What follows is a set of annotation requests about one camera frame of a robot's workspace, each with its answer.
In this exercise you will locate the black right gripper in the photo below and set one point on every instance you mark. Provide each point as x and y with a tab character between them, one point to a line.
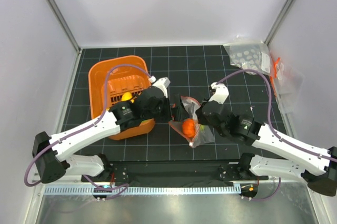
200	116

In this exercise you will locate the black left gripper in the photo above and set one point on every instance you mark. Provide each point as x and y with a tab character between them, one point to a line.
178	112

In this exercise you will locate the clear orange-zip bag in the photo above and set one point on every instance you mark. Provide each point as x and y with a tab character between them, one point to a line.
201	138

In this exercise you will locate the orange plastic basket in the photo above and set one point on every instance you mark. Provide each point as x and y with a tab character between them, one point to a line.
112	78

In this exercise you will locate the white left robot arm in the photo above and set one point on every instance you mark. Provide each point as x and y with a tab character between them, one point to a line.
51	154

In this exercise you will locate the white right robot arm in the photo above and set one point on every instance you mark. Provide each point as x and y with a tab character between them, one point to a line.
313	165

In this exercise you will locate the bag of white pieces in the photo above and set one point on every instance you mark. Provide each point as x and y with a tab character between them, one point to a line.
246	53

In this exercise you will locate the spare clear orange-zip bags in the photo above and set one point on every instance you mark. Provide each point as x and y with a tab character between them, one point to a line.
286	82

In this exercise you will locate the yellow toy mango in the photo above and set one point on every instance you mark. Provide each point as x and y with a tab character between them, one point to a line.
127	96

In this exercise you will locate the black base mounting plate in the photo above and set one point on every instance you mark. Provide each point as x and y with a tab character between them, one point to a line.
177	174

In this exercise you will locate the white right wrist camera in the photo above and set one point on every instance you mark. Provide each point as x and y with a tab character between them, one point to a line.
220	93

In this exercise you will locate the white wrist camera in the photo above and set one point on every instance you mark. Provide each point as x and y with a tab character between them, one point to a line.
220	93
161	83

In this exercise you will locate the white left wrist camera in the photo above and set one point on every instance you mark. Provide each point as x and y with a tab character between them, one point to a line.
161	83

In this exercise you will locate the white slotted cable duct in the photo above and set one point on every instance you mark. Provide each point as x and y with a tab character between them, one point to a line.
69	190

